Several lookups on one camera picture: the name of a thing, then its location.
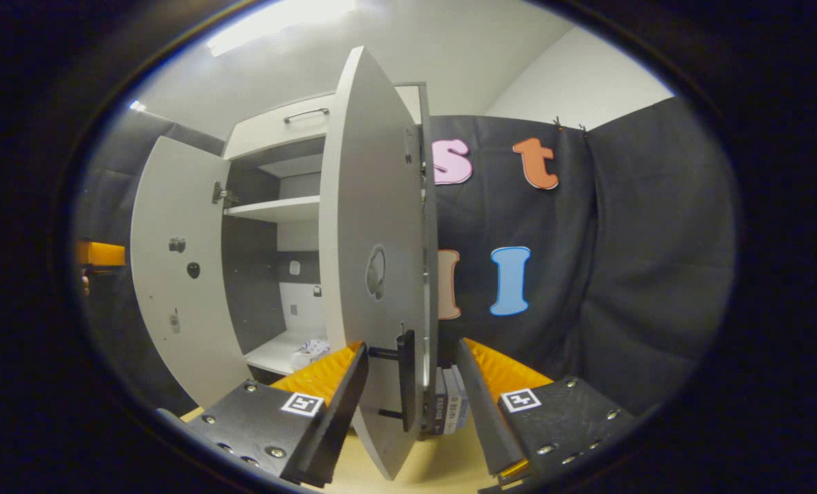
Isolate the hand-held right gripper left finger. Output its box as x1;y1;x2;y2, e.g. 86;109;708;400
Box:
186;342;370;489

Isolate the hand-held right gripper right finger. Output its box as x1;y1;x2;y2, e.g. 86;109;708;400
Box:
455;337;640;482

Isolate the white canvas shoe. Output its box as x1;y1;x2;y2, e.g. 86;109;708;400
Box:
290;338;331;372

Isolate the grey cabinet door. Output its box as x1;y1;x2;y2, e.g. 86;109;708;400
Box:
130;135;252;410
318;46;440;482

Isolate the grey shoe cabinet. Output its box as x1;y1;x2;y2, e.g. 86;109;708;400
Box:
220;82;431;385

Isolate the white cabinet shelf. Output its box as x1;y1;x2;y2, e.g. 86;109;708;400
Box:
224;195;322;224
243;328;331;377

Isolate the grey cabinet drawer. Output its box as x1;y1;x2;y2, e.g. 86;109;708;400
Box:
222;93;335;163

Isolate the white upright book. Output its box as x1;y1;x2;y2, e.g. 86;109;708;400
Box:
443;364;470;435

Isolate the dark upright book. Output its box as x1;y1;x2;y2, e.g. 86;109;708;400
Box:
433;367;448;435

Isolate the black door handle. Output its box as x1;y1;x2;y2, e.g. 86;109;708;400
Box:
369;329;417;434

